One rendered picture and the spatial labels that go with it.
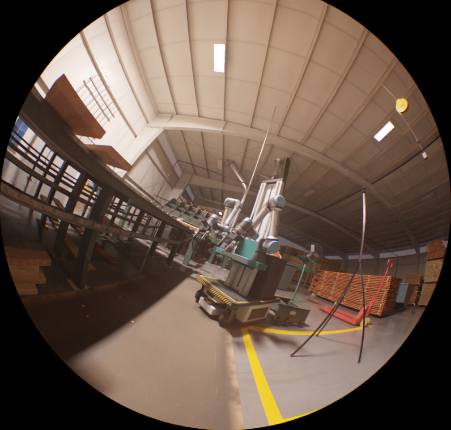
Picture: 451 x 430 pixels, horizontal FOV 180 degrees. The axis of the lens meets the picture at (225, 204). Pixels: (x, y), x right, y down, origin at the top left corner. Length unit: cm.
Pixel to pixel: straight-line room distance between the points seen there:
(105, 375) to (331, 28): 720
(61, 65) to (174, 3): 443
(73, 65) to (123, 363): 740
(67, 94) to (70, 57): 687
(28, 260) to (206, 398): 102
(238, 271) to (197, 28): 730
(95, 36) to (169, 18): 296
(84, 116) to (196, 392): 108
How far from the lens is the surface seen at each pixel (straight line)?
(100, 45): 783
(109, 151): 56
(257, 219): 135
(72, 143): 67
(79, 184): 135
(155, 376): 87
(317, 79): 658
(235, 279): 177
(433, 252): 989
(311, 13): 634
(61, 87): 43
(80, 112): 44
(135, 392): 80
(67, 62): 720
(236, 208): 170
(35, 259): 96
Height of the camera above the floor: 74
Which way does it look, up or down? 17 degrees up
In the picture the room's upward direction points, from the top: 23 degrees clockwise
